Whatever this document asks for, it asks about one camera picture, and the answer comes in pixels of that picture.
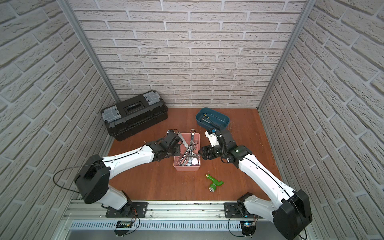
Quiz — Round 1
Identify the large silver adjustable wrench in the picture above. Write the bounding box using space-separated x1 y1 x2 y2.
178 134 199 167

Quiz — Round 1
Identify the pink plastic storage box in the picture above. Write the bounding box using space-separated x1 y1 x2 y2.
173 133 201 171

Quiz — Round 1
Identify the silver 22 combination wrench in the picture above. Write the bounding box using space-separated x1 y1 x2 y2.
183 129 196 166

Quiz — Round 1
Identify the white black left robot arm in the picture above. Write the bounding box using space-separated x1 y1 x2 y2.
53 130 182 216

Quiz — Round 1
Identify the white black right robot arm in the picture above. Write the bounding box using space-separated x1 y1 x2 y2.
199 145 313 240

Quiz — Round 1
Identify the green toy drill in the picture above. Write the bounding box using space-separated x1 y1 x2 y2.
206 174 224 193

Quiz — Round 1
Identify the teal plastic bin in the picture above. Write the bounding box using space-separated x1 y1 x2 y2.
196 108 230 130

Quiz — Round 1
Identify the black yellow screwdriver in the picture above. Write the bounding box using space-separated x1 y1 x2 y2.
202 114 221 130

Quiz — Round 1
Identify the black grey toolbox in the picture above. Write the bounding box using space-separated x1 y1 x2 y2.
101 91 168 142

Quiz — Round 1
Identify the right controller circuit board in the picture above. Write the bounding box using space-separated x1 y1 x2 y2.
241 221 256 238

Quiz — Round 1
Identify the controller circuit board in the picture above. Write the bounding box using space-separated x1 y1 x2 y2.
241 221 256 238
114 221 136 237

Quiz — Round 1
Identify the left controller circuit board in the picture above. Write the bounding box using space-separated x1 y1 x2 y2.
114 221 136 237

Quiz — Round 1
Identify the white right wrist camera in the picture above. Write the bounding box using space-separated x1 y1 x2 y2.
205 129 220 148

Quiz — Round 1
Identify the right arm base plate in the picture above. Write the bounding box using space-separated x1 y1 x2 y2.
224 202 262 219

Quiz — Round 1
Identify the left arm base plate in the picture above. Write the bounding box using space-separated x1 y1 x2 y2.
106 202 149 218

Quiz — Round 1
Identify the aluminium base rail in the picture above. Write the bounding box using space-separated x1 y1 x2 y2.
52 200 275 240

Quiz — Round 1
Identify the right aluminium corner post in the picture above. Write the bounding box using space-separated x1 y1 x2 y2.
258 0 316 111

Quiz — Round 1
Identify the aluminium corner post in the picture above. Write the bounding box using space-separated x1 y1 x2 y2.
58 0 121 103
258 0 316 111

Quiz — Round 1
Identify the left aluminium corner post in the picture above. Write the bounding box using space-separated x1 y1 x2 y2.
58 0 121 103

